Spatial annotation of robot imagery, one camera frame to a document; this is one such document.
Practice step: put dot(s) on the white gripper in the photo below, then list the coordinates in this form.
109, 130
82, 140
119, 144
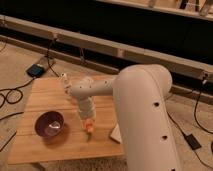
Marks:
87, 110

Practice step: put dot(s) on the orange pepper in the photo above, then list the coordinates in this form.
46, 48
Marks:
88, 126

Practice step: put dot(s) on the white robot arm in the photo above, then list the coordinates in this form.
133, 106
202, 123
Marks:
138, 92

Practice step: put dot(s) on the dark purple ceramic bowl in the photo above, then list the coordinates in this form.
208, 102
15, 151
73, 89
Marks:
49, 124

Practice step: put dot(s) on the white rectangular block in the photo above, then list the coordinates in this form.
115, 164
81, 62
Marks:
115, 134

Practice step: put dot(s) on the wooden table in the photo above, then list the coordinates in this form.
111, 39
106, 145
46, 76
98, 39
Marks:
71, 143

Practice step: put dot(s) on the black power adapter on floor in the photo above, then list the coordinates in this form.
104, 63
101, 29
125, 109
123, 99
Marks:
35, 71

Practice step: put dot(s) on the black power brick right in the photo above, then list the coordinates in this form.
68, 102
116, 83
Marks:
193, 142

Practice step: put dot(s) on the long white baseboard rail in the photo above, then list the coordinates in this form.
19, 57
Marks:
104, 55

